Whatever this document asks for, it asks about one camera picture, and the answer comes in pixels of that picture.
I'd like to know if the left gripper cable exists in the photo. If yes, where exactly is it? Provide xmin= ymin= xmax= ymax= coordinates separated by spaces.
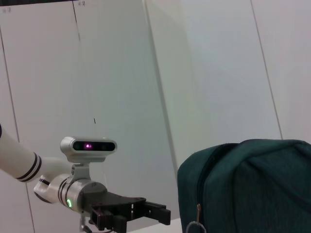
xmin=79 ymin=215 xmax=94 ymax=233

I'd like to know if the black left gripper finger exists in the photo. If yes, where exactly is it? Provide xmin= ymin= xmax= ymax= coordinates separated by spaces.
xmin=89 ymin=205 xmax=127 ymax=232
xmin=142 ymin=201 xmax=171 ymax=226

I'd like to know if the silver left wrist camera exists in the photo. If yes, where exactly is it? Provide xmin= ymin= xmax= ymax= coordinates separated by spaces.
xmin=60 ymin=136 xmax=118 ymax=184

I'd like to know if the dark teal insulated lunch bag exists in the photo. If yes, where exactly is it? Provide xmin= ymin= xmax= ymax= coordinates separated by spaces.
xmin=176 ymin=138 xmax=311 ymax=233

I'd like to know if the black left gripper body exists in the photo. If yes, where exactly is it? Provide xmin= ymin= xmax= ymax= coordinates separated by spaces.
xmin=81 ymin=181 xmax=147 ymax=219

